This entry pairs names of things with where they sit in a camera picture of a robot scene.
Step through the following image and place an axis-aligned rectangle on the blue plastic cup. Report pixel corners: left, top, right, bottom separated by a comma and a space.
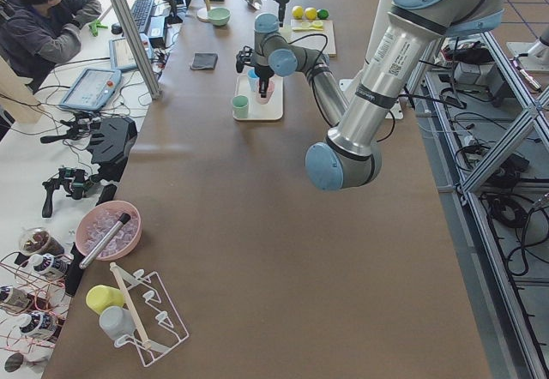
247, 69, 260, 93

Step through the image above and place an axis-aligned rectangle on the pink plastic cup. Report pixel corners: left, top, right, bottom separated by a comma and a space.
255, 80, 275, 105

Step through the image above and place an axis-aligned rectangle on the green plastic cup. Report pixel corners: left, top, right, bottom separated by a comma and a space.
232, 95, 249, 120

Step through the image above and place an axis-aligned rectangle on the pale yellow plastic cup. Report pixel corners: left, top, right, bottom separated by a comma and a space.
279, 26, 292, 43

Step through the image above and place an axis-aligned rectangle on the cream rabbit tray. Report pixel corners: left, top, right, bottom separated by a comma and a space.
232, 75, 284, 122

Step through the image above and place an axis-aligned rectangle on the whole yellow lemon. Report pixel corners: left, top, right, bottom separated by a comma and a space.
304, 7, 318, 21
292, 5, 304, 20

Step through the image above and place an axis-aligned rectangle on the yellow plastic knife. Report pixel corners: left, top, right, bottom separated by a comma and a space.
291, 27, 324, 33

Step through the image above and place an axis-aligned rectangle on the green lime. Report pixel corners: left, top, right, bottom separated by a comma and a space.
317, 9, 329, 20

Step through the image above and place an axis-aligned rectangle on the wooden cutting board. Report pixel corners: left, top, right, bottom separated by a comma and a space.
291, 19, 336, 57

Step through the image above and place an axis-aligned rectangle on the green bowl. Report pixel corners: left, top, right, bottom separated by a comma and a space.
207, 7, 231, 27

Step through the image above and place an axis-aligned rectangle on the grey folded cloth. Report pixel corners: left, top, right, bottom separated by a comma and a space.
190, 52, 218, 70

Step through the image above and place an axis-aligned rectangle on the black keyboard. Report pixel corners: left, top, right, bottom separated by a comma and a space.
130, 0, 155, 33

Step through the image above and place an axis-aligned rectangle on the blue teach pendant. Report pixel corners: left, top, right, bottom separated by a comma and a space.
109, 33, 154, 72
58, 68, 122, 111

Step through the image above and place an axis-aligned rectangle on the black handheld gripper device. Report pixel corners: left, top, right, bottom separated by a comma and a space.
41, 167, 100, 218

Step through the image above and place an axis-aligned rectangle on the pink bowl with ice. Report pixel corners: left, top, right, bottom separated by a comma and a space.
75, 201, 142, 261

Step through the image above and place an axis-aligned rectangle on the seated person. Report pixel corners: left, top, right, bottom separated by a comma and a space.
1, 0, 102, 92

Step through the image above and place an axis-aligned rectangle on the yellow cup on rack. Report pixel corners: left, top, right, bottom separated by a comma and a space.
86, 285, 125, 315

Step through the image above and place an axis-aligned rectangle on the iced coffee cup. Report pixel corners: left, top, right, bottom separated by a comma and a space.
19, 227, 64, 256

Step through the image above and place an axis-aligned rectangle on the grey cup on rack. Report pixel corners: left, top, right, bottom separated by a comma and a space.
99, 306, 136, 340

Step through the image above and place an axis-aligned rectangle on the aluminium frame post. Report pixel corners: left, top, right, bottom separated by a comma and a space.
110, 0, 161, 100

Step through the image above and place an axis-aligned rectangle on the white wire cup rack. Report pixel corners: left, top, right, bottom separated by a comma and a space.
110, 262, 190, 368

